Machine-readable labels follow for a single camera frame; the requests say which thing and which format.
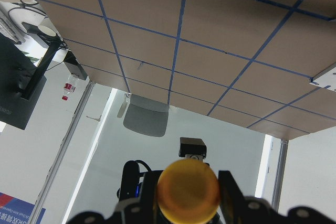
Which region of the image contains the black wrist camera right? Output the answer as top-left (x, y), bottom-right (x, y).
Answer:
top-left (117, 159), bottom-right (152, 201)

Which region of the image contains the yellow push button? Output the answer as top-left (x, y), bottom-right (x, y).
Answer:
top-left (156, 136), bottom-right (221, 223)

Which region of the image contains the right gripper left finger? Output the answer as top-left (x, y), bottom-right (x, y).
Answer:
top-left (67, 170), bottom-right (163, 224)

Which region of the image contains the black monitor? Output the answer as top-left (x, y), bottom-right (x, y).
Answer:
top-left (1, 35), bottom-right (61, 130)

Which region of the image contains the plastic water bottle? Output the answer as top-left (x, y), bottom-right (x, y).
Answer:
top-left (62, 74), bottom-right (79, 101)

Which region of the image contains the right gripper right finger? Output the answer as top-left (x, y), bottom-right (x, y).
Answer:
top-left (218, 170), bottom-right (274, 224)

